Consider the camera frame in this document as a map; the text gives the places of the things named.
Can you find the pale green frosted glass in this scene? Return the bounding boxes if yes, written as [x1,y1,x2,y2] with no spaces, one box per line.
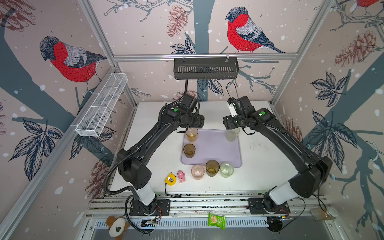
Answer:
[226,128,241,142]

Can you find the yellow clear glass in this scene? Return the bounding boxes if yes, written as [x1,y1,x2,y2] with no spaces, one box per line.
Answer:
[186,128,199,143]

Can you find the brown textured glass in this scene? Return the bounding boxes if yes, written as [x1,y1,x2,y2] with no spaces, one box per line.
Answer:
[183,144,196,159]

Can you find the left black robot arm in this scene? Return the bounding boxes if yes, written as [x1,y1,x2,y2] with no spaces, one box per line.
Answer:
[118,94,204,212]

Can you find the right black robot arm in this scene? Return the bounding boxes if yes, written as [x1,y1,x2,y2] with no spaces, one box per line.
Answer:
[223,96,333,212]

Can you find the lilac plastic tray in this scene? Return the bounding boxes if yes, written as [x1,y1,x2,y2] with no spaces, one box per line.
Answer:
[181,129,242,168]

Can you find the light green textured glass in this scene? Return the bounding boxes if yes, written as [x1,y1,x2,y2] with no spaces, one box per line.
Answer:
[220,163,234,178]

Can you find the olive brown glass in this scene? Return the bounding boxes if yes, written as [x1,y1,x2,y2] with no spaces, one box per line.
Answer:
[206,160,220,177]

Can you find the pink textured glass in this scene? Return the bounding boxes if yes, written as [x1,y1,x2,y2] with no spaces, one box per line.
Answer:
[191,165,205,180]

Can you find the pink toy figure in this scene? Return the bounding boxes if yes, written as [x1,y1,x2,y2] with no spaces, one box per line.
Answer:
[177,170,186,183]

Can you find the yellow tape measure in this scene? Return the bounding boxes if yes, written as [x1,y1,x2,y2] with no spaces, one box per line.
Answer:
[165,173,177,186]

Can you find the green snack packet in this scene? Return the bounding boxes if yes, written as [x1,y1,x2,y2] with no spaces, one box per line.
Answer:
[208,213,226,230]

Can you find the plastic jar with lid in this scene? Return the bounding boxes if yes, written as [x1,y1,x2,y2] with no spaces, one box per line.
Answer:
[311,207,339,221]

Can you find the plush toy dog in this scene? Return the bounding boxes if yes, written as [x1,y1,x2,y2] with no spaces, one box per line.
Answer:
[106,216,130,240]

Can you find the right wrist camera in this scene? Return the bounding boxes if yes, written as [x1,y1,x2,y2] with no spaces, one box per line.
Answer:
[227,98,239,118]

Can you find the black wall basket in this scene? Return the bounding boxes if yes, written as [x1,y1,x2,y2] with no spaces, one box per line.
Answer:
[174,58,239,80]

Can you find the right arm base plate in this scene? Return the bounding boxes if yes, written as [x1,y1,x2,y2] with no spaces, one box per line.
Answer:
[247,198,291,215]

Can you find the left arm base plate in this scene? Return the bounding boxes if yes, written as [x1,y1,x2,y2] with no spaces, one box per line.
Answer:
[128,199,171,217]

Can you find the aluminium rail frame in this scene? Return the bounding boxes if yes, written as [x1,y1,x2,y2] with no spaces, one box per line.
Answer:
[81,194,335,236]

